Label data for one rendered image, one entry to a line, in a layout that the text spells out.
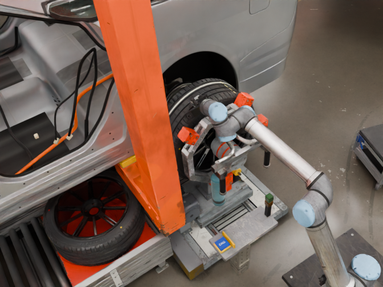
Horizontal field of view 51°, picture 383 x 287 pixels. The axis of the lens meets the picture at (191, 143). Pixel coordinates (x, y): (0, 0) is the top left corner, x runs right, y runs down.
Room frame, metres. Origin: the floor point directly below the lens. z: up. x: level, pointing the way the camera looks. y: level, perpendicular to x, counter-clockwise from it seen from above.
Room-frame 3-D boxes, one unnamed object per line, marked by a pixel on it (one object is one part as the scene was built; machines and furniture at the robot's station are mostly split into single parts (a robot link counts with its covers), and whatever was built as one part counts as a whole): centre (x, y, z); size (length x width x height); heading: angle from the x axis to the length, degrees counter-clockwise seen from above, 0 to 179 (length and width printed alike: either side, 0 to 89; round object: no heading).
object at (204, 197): (1.86, -0.10, 0.32); 0.40 x 0.30 x 0.28; 120
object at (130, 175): (1.70, 0.36, 0.69); 0.52 x 0.17 x 0.35; 30
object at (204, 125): (1.71, -0.18, 0.85); 0.54 x 0.07 x 0.54; 120
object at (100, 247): (1.62, 0.72, 0.39); 0.66 x 0.66 x 0.24
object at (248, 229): (1.32, -0.27, 0.44); 0.43 x 0.17 x 0.03; 120
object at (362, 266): (0.93, -0.85, 0.54); 0.17 x 0.15 x 0.18; 128
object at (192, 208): (1.75, 0.16, 0.26); 0.42 x 0.18 x 0.35; 30
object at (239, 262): (1.31, -0.24, 0.21); 0.10 x 0.10 x 0.42; 30
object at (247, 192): (1.87, -0.13, 0.13); 0.50 x 0.36 x 0.10; 120
